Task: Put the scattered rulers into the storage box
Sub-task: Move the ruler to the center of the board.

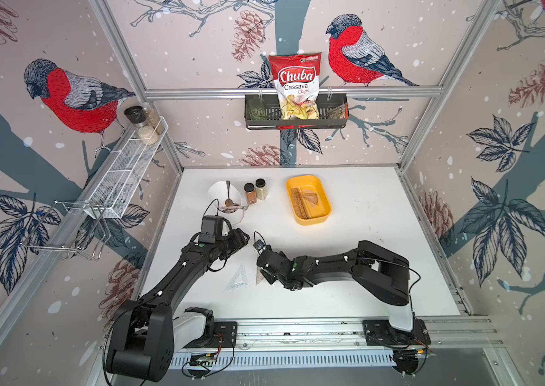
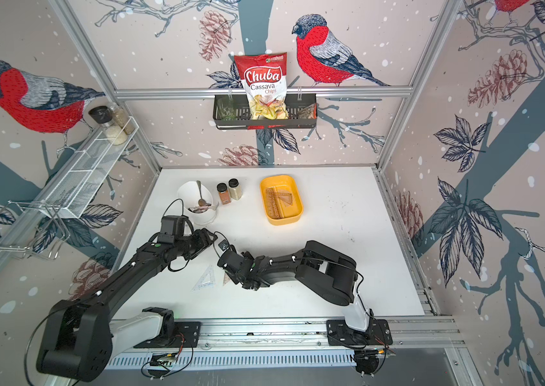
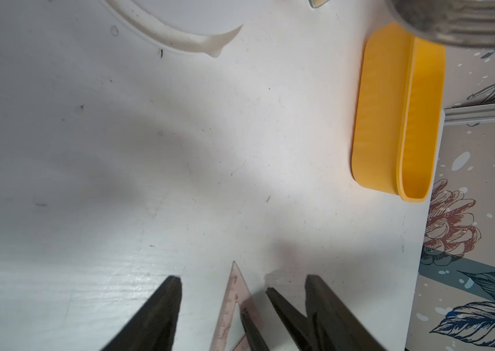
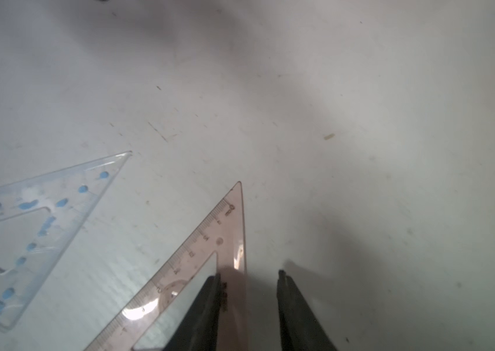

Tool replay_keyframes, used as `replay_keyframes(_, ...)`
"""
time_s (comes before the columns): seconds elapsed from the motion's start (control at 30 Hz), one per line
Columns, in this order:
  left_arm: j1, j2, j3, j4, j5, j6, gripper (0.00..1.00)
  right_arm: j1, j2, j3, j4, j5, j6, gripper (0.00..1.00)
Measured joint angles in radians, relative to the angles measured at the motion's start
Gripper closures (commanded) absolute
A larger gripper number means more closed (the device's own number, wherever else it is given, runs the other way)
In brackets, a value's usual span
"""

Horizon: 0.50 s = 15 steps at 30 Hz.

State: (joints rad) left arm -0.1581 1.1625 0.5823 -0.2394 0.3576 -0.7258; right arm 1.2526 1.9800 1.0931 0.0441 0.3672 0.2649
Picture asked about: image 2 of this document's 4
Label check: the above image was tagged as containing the clear triangle set square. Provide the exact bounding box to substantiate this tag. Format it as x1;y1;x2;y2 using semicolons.
192;265;216;291

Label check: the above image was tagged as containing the pink long stencil ruler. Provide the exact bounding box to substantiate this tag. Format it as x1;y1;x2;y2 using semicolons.
265;188;281;220

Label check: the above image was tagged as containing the spice jar orange powder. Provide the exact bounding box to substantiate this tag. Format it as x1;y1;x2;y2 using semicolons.
216;183;231;205

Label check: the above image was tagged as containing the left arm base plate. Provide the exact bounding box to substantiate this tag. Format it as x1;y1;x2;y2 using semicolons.
135;307;202;349

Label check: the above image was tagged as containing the black lid jar on shelf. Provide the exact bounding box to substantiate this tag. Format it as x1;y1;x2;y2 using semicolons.
88;106;115;128

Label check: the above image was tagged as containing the glass jar on shelf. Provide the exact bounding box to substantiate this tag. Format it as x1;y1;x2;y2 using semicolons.
108;102;134;135

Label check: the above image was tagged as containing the red Chuba chips bag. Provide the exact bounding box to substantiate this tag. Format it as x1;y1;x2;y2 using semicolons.
235;53;289;120

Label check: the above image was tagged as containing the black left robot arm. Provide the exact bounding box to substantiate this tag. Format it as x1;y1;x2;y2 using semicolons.
36;215;217;382

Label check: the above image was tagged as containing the metal spoon in bowl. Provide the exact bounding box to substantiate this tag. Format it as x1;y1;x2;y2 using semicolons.
196;180;208;207

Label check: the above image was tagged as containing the chrome wire rack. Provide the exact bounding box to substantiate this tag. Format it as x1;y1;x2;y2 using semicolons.
0;200;72;261

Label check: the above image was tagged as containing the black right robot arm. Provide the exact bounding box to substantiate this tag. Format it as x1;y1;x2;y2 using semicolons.
218;240;370;332

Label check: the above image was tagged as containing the white wire wall shelf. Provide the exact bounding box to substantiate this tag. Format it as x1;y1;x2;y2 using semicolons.
39;117;140;219

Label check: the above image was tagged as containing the white bowl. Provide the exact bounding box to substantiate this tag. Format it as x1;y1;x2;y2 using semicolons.
177;181;219;226

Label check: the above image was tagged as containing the yellow plastic storage box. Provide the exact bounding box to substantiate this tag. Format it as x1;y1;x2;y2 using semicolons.
259;175;304;226

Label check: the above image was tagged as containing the black wire wall basket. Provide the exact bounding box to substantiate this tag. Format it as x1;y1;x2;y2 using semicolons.
213;93;317;130

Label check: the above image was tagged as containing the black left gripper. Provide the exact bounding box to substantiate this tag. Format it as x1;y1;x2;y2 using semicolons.
175;226;219;259

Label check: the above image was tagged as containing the spice jar pale powder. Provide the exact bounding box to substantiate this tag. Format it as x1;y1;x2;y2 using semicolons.
228;179;243;200

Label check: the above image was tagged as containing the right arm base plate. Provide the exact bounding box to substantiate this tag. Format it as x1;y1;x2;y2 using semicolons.
326;318;393;350

